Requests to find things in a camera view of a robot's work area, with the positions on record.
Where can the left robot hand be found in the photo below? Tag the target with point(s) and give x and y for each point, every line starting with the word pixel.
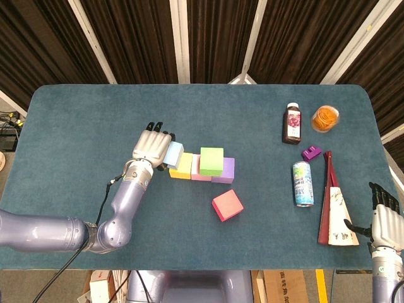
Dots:
pixel 151 146

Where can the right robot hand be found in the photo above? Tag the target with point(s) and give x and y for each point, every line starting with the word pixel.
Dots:
pixel 386 225

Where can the light blue foam cube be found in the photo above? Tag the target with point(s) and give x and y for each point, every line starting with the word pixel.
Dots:
pixel 173 154

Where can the yellow foam cube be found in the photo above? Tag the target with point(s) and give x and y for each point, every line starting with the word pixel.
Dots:
pixel 183 168

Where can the green foam cube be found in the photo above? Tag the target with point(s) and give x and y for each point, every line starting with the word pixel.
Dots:
pixel 211 161

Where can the purple foam cube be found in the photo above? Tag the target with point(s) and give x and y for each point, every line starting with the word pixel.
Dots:
pixel 228 172

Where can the red foam cube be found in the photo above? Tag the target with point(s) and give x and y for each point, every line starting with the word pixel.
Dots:
pixel 228 205

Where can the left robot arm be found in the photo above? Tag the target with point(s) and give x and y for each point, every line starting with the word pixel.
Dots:
pixel 79 227

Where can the pale pink foam cube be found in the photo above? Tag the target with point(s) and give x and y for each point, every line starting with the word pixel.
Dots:
pixel 195 173

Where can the red folding paper fan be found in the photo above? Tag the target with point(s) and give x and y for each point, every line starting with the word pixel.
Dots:
pixel 334 208

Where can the teal table mat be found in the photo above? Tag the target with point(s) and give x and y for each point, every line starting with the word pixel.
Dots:
pixel 94 110

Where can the blue drink can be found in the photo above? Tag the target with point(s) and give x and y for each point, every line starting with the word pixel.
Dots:
pixel 303 184

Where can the small purple plastic block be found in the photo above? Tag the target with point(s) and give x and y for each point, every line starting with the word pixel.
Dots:
pixel 311 154

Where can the dark brown curtain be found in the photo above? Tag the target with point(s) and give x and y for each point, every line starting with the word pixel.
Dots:
pixel 142 38

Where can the brown cardboard box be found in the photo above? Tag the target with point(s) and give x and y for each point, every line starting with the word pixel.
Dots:
pixel 284 287

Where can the orange snack cup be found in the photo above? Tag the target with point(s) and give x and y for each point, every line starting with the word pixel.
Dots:
pixel 325 119

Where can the dark juice bottle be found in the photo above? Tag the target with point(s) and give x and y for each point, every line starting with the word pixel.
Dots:
pixel 292 124

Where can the white cardboard box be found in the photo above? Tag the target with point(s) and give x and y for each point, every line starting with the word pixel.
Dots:
pixel 99 287

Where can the grey-purple robot torso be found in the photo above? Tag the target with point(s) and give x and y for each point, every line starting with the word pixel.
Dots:
pixel 195 290

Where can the white frame post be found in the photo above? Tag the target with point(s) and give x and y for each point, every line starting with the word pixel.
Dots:
pixel 356 41
pixel 252 41
pixel 9 102
pixel 394 134
pixel 180 41
pixel 91 41

